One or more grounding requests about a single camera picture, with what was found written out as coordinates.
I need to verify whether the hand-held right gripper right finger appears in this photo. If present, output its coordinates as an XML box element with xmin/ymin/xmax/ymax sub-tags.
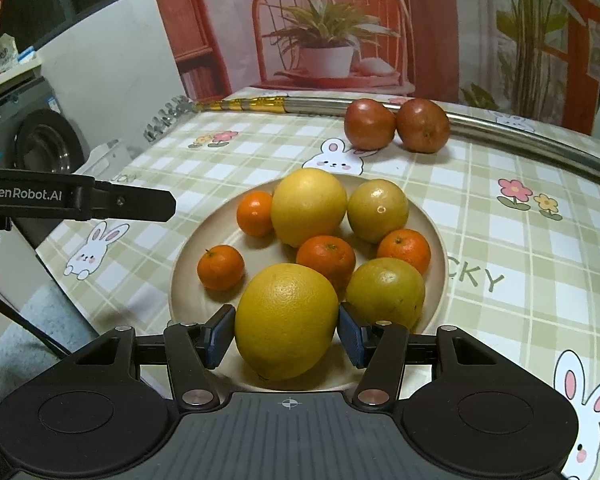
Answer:
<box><xmin>338</xmin><ymin>302</ymin><xmax>526</xmax><ymax>408</ymax></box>

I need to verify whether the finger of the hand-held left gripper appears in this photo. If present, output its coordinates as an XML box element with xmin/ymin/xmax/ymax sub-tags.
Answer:
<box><xmin>92</xmin><ymin>180</ymin><xmax>177</xmax><ymax>223</ymax></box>

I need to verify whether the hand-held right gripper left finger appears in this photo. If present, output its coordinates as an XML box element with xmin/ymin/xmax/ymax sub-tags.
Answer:
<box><xmin>55</xmin><ymin>305</ymin><xmax>237</xmax><ymax>409</ymax></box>

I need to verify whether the beige round plate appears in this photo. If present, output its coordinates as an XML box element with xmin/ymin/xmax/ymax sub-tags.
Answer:
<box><xmin>169</xmin><ymin>174</ymin><xmax>450</xmax><ymax>393</ymax></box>

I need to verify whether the yellow-green citrus fruit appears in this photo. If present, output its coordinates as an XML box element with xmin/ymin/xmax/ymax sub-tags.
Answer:
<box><xmin>345</xmin><ymin>257</ymin><xmax>427</xmax><ymax>332</ymax></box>
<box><xmin>347</xmin><ymin>179</ymin><xmax>410</xmax><ymax>245</ymax></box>

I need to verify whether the large yellow citrus fruit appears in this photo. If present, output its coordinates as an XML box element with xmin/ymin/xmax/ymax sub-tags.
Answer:
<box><xmin>234</xmin><ymin>262</ymin><xmax>340</xmax><ymax>381</ymax></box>
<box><xmin>271</xmin><ymin>168</ymin><xmax>349</xmax><ymax>249</ymax></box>

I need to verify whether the small orange mandarin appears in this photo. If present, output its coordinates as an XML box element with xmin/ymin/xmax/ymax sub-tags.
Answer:
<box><xmin>197</xmin><ymin>244</ymin><xmax>245</xmax><ymax>292</ymax></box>
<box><xmin>377</xmin><ymin>228</ymin><xmax>432</xmax><ymax>276</ymax></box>
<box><xmin>236</xmin><ymin>190</ymin><xmax>275</xmax><ymax>239</ymax></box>
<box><xmin>295</xmin><ymin>235</ymin><xmax>357</xmax><ymax>291</ymax></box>

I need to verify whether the grey washing machine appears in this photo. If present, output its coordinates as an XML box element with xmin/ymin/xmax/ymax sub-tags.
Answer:
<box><xmin>0</xmin><ymin>67</ymin><xmax>99</xmax><ymax>248</ymax></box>

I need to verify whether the grey rug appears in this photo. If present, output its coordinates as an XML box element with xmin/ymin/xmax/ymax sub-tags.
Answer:
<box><xmin>0</xmin><ymin>285</ymin><xmax>102</xmax><ymax>411</ymax></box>

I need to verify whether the checkered bunny tablecloth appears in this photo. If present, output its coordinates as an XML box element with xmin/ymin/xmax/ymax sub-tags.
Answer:
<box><xmin>35</xmin><ymin>87</ymin><xmax>600</xmax><ymax>480</ymax></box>

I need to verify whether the telescopic metal rake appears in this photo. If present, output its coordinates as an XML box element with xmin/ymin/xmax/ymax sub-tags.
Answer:
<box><xmin>142</xmin><ymin>94</ymin><xmax>600</xmax><ymax>186</ymax></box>

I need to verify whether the red apple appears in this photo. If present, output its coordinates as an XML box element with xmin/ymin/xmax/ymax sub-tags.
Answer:
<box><xmin>396</xmin><ymin>98</ymin><xmax>451</xmax><ymax>154</ymax></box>
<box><xmin>343</xmin><ymin>98</ymin><xmax>397</xmax><ymax>151</ymax></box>

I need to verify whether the printed room backdrop cloth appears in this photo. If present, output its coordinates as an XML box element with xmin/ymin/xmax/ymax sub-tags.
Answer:
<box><xmin>152</xmin><ymin>0</ymin><xmax>600</xmax><ymax>136</ymax></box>

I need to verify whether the black cable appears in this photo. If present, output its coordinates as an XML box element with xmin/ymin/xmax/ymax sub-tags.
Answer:
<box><xmin>0</xmin><ymin>295</ymin><xmax>71</xmax><ymax>359</ymax></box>

